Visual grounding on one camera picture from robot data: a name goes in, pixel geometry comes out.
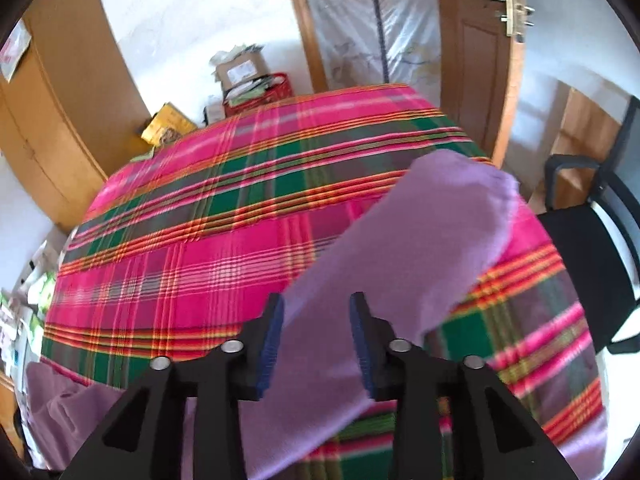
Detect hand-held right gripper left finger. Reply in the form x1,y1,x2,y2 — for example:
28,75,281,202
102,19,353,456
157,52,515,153
62,292,286,480

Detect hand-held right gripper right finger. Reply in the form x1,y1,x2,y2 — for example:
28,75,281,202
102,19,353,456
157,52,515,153
348,291,578,480

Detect purple fleece pants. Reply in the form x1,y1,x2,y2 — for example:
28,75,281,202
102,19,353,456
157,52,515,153
25,149,521,480

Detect pink plaid blanket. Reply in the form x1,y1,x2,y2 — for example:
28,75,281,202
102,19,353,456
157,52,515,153
40,82,608,480

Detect white printed boxes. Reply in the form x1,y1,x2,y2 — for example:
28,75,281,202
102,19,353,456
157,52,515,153
202,102,227,127

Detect yellow bag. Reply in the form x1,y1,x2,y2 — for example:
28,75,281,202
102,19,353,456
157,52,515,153
141,102,198,147

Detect black office chair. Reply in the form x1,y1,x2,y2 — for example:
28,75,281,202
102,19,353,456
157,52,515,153
537,95,640,357

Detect red basket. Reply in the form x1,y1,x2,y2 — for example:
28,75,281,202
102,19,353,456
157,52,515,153
222,72,295,119

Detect wooden door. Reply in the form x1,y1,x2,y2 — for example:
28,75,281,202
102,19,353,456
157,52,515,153
432,0,526,169

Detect wooden wardrobe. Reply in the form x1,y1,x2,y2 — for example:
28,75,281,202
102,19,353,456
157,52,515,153
0,0,151,234

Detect wooden board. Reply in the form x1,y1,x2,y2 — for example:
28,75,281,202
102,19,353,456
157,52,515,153
530,87,627,211

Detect clear plastic door curtain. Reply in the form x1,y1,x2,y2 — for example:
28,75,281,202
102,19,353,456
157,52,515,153
300,0,444,94

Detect white plastic bag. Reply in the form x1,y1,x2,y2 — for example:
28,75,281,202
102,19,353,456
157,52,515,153
0,20,33,84

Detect wooden door frame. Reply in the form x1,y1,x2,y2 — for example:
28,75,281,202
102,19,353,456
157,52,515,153
280,0,331,94

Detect metal door handle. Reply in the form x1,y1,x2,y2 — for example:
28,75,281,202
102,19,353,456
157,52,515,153
490,0,537,44

